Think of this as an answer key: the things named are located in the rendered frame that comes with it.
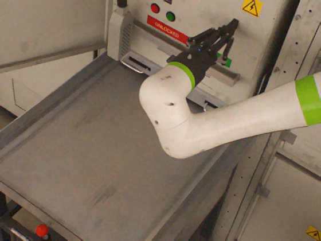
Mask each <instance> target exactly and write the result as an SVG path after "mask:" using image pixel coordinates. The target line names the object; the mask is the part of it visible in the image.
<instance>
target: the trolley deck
mask: <svg viewBox="0 0 321 241"><path fill-rule="evenodd" d="M148 77H149V75H147V74H146V73H139V72H137V71H134V70H133V69H131V68H130V67H127V66H126V65H124V64H123V63H120V64H119V65H118V66H116V67H115V68H114V69H112V70H111V71H110V72H109V73H108V74H106V75H105V76H104V77H103V78H102V79H100V80H99V81H97V82H96V83H95V84H94V85H93V86H92V87H91V88H89V89H88V90H87V91H85V92H84V93H83V94H82V95H81V96H79V97H78V98H76V99H75V100H74V101H73V102H72V103H71V104H70V105H68V106H67V107H66V108H64V109H63V110H62V111H61V112H59V113H58V114H57V115H55V116H54V117H53V118H52V119H51V120H49V121H48V122H47V123H46V124H45V125H43V126H42V127H41V128H40V129H39V130H37V131H36V132H34V133H33V134H32V135H31V136H30V137H28V138H27V139H26V140H24V141H23V142H22V143H21V144H20V145H18V146H17V147H16V148H15V149H14V150H12V151H11V152H10V153H9V154H7V155H6V156H5V157H3V158H2V159H1V160H0V191H1V192H2V193H4V194H6V195H7V196H9V197H10V198H11V199H12V200H14V201H15V202H16V203H18V204H19V205H20V206H22V207H23V208H25V209H26V210H28V211H29V212H31V213H32V214H33V215H35V217H37V218H38V219H40V220H41V221H42V222H44V223H45V224H46V223H47V222H49V221H50V222H51V225H50V226H49V227H50V228H52V229H54V230H55V231H57V232H58V233H59V234H60V235H62V236H63V237H64V238H65V239H67V240H68V241H142V240H143V238H144V237H145V236H146V235H147V234H148V233H149V231H150V230H151V229H152V228H153V226H154V225H155V224H156V223H157V221H158V220H159V219H160V218H161V216H163V215H164V213H165V212H166V211H167V210H168V209H169V208H170V206H171V205H172V204H173V202H174V201H175V199H176V198H177V197H178V196H179V195H180V194H181V193H182V192H183V191H184V190H185V188H186V187H187V186H188V185H189V183H190V181H191V180H192V179H193V178H194V177H195V176H196V175H197V174H198V173H199V171H200V170H201V169H202V168H203V167H204V165H205V164H206V163H207V161H208V160H210V158H211V157H212V156H213V155H214V153H215V152H216V151H217V150H218V149H219V148H220V146H216V147H213V148H211V149H208V150H205V151H203V152H200V153H198V154H195V155H193V156H191V157H188V158H173V157H171V156H169V155H168V154H167V153H166V152H165V151H164V150H163V148H162V147H161V143H160V141H159V139H158V135H157V132H156V129H155V128H154V126H153V124H152V122H151V121H150V119H149V117H148V115H147V114H146V113H145V111H144V109H143V107H142V105H141V103H140V99H139V91H140V88H141V85H142V84H143V82H144V81H145V80H146V79H147V78H148ZM256 138H257V136H254V137H249V138H245V139H242V140H241V141H240V143H239V144H238V145H237V146H236V147H235V149H234V150H233V151H232V152H231V154H230V155H229V156H228V157H227V159H226V160H225V161H224V162H223V163H222V164H221V166H220V167H219V168H218V170H217V171H216V172H215V173H214V175H213V176H212V177H211V178H210V179H209V181H208V182H207V183H206V185H205V186H204V187H203V188H202V190H201V191H200V192H199V194H197V195H196V197H195V198H194V199H193V200H192V202H191V203H190V205H189V206H188V207H187V208H186V209H185V211H184V212H183V214H181V216H180V217H179V218H178V219H177V220H176V221H175V223H174V225H173V226H172V227H171V228H170V229H169V231H168V232H167V233H166V235H165V236H164V237H163V238H162V239H161V241H178V239H179V238H180V237H181V236H182V234H183V233H184V232H185V231H186V229H187V228H188V227H189V225H190V224H191V223H192V222H193V220H194V219H195V218H196V216H197V215H198V214H199V213H200V211H201V210H202V209H203V207H204V206H205V205H206V204H207V202H208V200H209V199H210V198H211V197H212V196H213V195H214V193H215V192H216V191H217V189H218V188H219V187H220V186H221V184H222V183H223V181H224V180H225V179H226V178H227V176H228V175H229V174H230V173H231V171H232V170H233V169H234V167H235V166H236V165H237V164H238V163H239V162H240V161H241V159H242V157H243V156H244V154H245V153H246V152H247V151H248V149H249V148H250V147H251V146H252V145H253V144H254V142H255V140H256Z"/></svg>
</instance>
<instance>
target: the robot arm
mask: <svg viewBox="0 0 321 241"><path fill-rule="evenodd" d="M237 25H238V20H237V19H235V18H234V19H233V20H232V21H231V22H230V23H229V24H227V25H223V26H222V27H218V29H217V30H215V28H213V27H211V28H210V29H208V30H206V31H204V32H202V33H200V34H198V35H196V36H194V37H189V38H188V39H187V44H186V46H187V47H189V49H188V50H187V51H186V52H181V53H179V54H178V55H177V56H175V57H174V58H173V60H172V61H171V62H170V63H168V64H167V65H166V66H165V67H164V68H162V69H161V70H160V71H158V72H157V73H155V74H153V75H151V76H149V77H148V78H147V79H146V80H145V81H144V82H143V84H142V85H141V88H140V91H139V99H140V103H141V105H142V107H143V109H144V111H145V113H146V114H147V115H148V117H149V119H150V121H151V122H152V124H153V126H154V128H155V129H156V132H157V135H158V139H159V141H160V144H161V147H162V148H163V150H164V151H165V152H166V153H167V154H168V155H169V156H171V157H173V158H188V157H191V156H193V155H195V154H198V153H200V152H203V151H205V150H208V149H211V148H213V147H216V146H220V145H225V144H227V143H231V142H235V141H238V140H241V139H245V138H249V137H254V136H257V135H261V134H266V133H271V132H275V131H284V130H290V129H298V128H303V127H308V126H311V125H317V124H320V123H321V71H320V72H317V73H314V74H312V75H309V76H306V77H303V78H301V79H298V80H295V81H294V80H293V81H290V82H288V83H286V84H283V85H281V86H279V87H277V88H274V89H272V90H269V91H267V92H264V93H263V94H260V95H256V96H253V97H250V98H247V99H244V100H241V101H239V102H236V103H232V104H229V105H226V106H222V107H219V108H215V109H212V110H208V111H205V112H202V113H199V114H192V113H191V112H190V110H189V107H188V105H187V100H186V97H187V95H188V94H189V93H190V92H191V91H192V90H193V89H194V88H195V87H196V86H197V85H198V84H199V83H200V82H201V81H203V79H204V77H205V72H206V71H207V70H208V69H209V68H210V66H211V65H216V64H217V63H221V64H222V65H225V64H226V61H227V55H228V53H229V51H230V49H231V47H232V44H233V41H234V38H233V37H232V36H233V35H234V31H235V30H236V29H237ZM219 38H221V39H220V40H219V41H218V42H217V43H216V44H214V43H215V42H216V41H217V40H218V39H219ZM202 42H203V43H202ZM200 43H202V44H200ZM225 44H226V48H225V50H224V52H223V55H221V56H220V57H219V58H217V52H218V51H219V50H220V49H221V48H222V47H223V46H224V45H225Z"/></svg>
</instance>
